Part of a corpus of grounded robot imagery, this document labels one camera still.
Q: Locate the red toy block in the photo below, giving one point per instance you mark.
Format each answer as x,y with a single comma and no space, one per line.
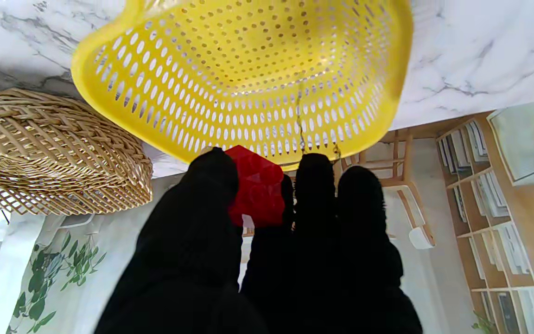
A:
260,190

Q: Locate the yellow plastic basket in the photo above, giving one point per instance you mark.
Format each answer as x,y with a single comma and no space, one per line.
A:
248,69

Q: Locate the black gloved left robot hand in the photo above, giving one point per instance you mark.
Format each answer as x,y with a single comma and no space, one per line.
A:
188,260

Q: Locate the oval wicker basket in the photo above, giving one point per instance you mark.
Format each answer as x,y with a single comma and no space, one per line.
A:
54,153

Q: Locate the printed room backdrop curtain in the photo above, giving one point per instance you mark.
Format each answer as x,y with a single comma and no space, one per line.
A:
480,232

